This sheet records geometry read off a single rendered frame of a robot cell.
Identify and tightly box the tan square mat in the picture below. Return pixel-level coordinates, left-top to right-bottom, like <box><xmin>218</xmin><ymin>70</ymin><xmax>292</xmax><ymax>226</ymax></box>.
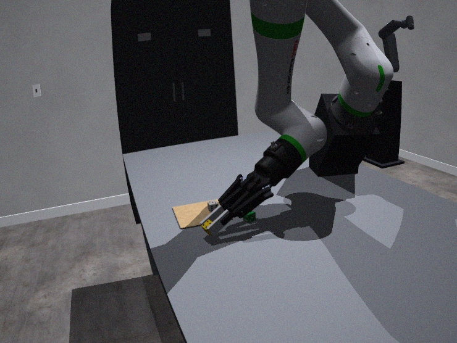
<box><xmin>172</xmin><ymin>201</ymin><xmax>210</xmax><ymax>229</ymax></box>

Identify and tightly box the yellow die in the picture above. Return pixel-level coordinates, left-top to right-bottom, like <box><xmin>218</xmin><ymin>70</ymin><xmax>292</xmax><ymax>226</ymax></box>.
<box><xmin>201</xmin><ymin>220</ymin><xmax>212</xmax><ymax>236</ymax></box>

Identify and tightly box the white die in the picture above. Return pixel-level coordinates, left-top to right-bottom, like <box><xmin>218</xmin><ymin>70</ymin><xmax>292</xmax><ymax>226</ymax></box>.
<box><xmin>208</xmin><ymin>200</ymin><xmax>219</xmax><ymax>212</ymax></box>

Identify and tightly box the green die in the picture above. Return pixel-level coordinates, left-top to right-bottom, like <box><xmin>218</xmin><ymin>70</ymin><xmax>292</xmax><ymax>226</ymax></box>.
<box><xmin>243</xmin><ymin>211</ymin><xmax>256</xmax><ymax>223</ymax></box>

